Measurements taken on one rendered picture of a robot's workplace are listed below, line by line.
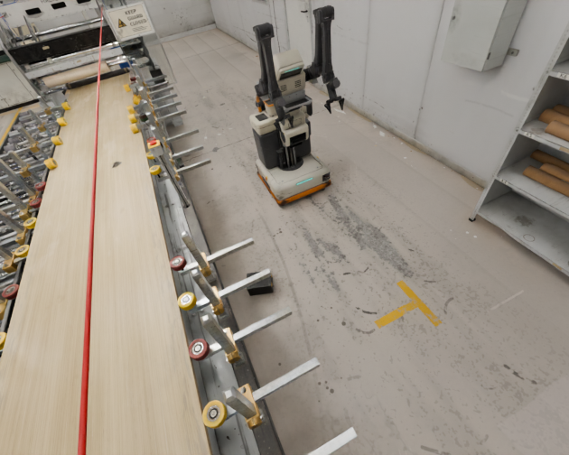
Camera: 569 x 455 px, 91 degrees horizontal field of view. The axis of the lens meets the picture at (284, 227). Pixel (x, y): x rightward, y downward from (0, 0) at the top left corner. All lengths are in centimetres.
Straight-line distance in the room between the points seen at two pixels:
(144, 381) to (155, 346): 13
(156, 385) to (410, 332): 162
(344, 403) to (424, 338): 69
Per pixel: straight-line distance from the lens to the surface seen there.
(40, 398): 160
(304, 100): 246
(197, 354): 128
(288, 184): 280
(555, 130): 244
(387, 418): 206
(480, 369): 228
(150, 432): 128
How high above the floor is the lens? 202
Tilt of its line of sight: 47 degrees down
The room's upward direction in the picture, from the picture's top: 12 degrees counter-clockwise
